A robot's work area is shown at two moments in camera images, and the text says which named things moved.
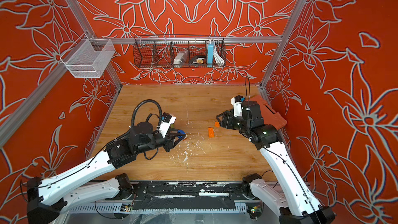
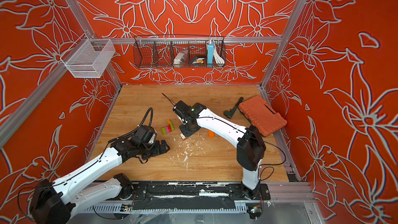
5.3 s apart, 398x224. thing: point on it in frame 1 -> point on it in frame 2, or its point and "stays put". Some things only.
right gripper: x=228 y=117 -> x=182 y=128
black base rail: x=197 y=195 stays put
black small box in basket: x=198 y=59 stays put
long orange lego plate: x=211 y=133 stays put
